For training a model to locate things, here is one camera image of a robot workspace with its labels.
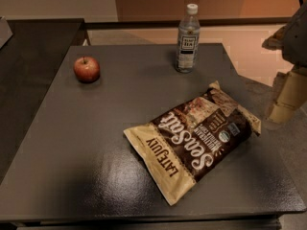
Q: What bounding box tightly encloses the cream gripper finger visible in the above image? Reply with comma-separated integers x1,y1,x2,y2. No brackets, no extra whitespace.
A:
266,68,307,125

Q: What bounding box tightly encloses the clear plastic water bottle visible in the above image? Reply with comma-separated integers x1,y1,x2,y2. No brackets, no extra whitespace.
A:
176,4,201,73

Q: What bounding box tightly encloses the brown tortilla chips bag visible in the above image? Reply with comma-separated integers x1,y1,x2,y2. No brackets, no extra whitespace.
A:
124,81,261,205

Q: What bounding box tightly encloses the red apple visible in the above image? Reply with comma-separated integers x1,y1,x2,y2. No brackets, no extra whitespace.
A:
73,57,100,83

